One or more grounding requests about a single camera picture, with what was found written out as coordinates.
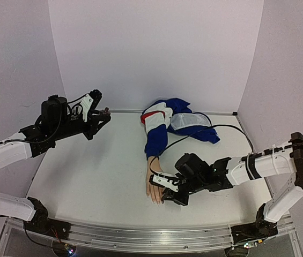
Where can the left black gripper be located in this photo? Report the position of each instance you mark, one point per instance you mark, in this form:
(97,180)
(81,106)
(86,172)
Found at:
(93,128)

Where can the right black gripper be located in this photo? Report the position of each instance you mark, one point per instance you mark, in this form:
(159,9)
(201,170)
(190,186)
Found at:
(179,194)

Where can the red nail polish bottle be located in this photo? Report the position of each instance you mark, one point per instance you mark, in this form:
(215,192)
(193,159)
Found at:
(105,111)

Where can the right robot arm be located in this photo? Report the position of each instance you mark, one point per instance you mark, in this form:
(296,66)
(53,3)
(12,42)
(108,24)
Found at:
(195,175)

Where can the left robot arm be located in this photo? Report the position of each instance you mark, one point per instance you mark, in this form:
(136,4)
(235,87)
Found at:
(59,119)

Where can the mannequin hand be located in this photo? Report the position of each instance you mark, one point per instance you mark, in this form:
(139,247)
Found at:
(153,192)

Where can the blue white red jacket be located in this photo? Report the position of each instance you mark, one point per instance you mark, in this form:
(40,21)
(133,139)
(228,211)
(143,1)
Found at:
(174,116)

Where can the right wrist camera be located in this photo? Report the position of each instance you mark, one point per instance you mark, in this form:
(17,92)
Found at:
(165,180)

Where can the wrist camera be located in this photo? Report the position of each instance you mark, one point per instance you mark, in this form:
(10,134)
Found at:
(90,101)
(165,180)

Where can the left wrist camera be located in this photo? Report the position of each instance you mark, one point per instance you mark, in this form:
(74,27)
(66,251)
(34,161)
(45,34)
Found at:
(90,101)

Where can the aluminium front rail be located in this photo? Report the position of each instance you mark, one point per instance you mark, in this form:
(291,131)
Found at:
(18,240)

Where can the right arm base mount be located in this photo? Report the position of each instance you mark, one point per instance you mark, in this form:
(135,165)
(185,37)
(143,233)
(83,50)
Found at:
(258,230)

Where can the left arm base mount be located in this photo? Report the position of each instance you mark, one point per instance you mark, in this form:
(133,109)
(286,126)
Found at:
(42,224)

